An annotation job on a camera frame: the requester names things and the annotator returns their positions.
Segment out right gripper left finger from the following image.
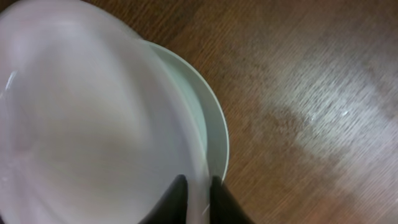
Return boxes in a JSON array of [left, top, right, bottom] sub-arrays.
[[139, 174, 188, 224]]

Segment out pink plate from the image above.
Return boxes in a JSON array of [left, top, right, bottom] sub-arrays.
[[1, 1, 209, 223]]

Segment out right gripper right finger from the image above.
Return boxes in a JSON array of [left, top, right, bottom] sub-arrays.
[[210, 176, 254, 224]]

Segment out pale green plate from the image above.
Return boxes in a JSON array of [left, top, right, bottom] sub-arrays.
[[142, 40, 229, 180]]

